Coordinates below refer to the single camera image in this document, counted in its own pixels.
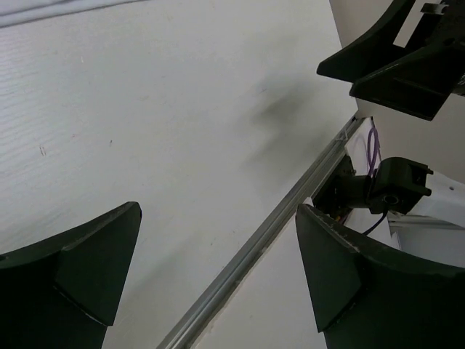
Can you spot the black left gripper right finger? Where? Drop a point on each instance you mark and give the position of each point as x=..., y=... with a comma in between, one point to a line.
x=366, y=294

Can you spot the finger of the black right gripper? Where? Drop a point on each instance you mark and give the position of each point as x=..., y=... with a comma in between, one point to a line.
x=371, y=51
x=417, y=84

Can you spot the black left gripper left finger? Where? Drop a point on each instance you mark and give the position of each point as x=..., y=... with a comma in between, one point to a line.
x=64, y=291

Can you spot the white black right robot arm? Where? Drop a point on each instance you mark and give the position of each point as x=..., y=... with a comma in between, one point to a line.
x=397, y=184

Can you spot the aluminium table rail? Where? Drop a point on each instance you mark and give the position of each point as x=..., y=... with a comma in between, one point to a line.
x=220, y=290

